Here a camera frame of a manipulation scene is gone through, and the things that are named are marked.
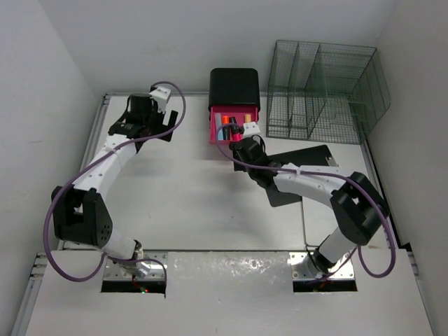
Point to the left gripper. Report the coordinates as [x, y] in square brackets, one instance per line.
[161, 128]

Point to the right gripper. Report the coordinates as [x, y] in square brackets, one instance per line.
[239, 166]

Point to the black pink highlighter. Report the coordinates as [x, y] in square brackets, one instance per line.
[235, 130]

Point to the light blue highlighter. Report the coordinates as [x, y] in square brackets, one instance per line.
[219, 131]

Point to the black orange highlighter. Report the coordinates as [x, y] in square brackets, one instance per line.
[225, 129]

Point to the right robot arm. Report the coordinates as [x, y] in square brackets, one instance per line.
[358, 208]

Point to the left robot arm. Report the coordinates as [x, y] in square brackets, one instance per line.
[80, 214]

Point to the black drawer cabinet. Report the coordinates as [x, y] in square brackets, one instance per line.
[234, 86]

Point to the black clipboard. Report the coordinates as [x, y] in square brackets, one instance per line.
[316, 156]

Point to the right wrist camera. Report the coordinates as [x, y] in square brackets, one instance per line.
[251, 129]

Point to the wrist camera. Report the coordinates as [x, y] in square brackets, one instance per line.
[161, 96]
[251, 129]

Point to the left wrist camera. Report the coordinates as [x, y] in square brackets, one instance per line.
[161, 96]

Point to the green wire mesh organizer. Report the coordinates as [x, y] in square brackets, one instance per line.
[325, 92]

